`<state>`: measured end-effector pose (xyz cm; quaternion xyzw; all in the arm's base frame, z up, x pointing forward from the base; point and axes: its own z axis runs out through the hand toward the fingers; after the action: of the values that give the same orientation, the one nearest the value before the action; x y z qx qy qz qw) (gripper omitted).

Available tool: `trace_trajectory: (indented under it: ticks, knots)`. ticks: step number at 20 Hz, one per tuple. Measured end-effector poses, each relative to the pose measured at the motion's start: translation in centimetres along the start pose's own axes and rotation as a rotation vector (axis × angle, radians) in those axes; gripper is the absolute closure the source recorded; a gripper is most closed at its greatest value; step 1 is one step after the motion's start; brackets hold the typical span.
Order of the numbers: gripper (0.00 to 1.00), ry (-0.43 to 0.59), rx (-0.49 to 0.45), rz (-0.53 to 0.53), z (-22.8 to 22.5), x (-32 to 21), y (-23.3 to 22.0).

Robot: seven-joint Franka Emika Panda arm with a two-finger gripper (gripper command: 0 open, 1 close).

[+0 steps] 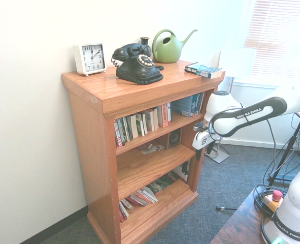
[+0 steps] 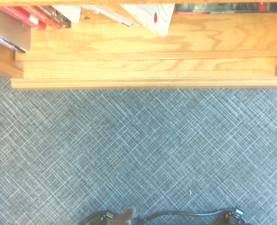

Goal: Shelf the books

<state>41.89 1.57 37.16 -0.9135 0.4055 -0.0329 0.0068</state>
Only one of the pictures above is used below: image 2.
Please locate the dark red spine book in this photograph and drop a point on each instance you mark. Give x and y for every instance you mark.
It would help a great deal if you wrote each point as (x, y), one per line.
(54, 18)

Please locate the wooden bookcase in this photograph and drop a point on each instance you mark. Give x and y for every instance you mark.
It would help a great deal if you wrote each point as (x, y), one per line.
(138, 47)

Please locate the leaning red books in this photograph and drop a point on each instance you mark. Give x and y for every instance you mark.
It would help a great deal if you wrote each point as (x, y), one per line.
(14, 32)

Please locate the plain white book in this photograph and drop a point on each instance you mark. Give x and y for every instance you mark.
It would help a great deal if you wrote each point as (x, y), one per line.
(69, 12)

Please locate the white book red mark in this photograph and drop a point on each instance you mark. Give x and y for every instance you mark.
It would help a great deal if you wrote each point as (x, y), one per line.
(157, 21)

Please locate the grey white thin book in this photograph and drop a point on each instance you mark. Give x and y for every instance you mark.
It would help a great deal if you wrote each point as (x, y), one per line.
(114, 16)

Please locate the bright red spine book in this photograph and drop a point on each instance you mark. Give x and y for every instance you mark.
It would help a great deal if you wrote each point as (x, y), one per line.
(28, 17)

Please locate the dark green flat book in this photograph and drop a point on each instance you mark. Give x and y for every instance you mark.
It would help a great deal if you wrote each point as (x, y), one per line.
(222, 9)

